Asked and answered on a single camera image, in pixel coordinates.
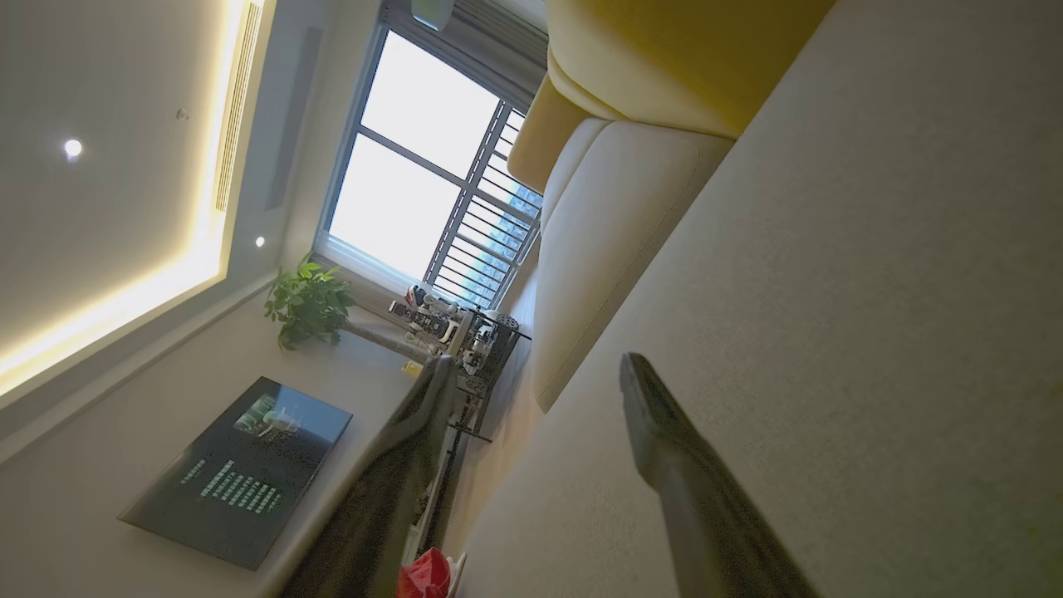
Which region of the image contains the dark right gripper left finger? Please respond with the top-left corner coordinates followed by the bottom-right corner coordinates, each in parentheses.
top-left (278, 355), bottom-right (459, 598)

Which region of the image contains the black metal shelf cart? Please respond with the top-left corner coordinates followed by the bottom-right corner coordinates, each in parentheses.
top-left (448, 307), bottom-right (532, 443)

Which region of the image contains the long ceiling air vent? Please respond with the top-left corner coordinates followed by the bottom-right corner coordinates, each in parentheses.
top-left (213, 0), bottom-right (266, 213)

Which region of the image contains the large window with railing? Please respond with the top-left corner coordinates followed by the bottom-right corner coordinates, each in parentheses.
top-left (314, 8), bottom-right (549, 312)

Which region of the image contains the grey sofa cushion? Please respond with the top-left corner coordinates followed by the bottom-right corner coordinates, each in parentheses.
top-left (531, 116), bottom-right (736, 414)

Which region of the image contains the green potted plant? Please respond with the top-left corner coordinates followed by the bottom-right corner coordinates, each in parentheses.
top-left (264, 259), bottom-right (356, 351)

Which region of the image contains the tall grey plant pot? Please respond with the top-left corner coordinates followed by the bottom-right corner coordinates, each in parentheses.
top-left (339, 320), bottom-right (434, 364)

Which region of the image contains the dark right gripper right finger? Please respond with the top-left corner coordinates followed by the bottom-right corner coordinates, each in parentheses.
top-left (619, 352), bottom-right (821, 598)

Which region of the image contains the red basketball jersey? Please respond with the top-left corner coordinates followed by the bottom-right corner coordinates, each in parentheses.
top-left (397, 547), bottom-right (468, 598)

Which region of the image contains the white toy robot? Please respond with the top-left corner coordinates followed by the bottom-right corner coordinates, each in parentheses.
top-left (390, 285), bottom-right (464, 350)

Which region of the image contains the pale yellow sofa cushion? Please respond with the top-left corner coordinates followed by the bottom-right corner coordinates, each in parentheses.
top-left (507, 73), bottom-right (613, 194)

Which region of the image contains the grey window blind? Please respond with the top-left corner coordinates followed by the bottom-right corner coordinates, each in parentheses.
top-left (380, 0), bottom-right (551, 110)

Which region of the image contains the beige fabric sofa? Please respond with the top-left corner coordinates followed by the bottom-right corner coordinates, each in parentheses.
top-left (453, 0), bottom-right (1063, 598)

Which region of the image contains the black flat television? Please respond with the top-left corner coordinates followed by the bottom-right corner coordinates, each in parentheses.
top-left (116, 376), bottom-right (354, 572)

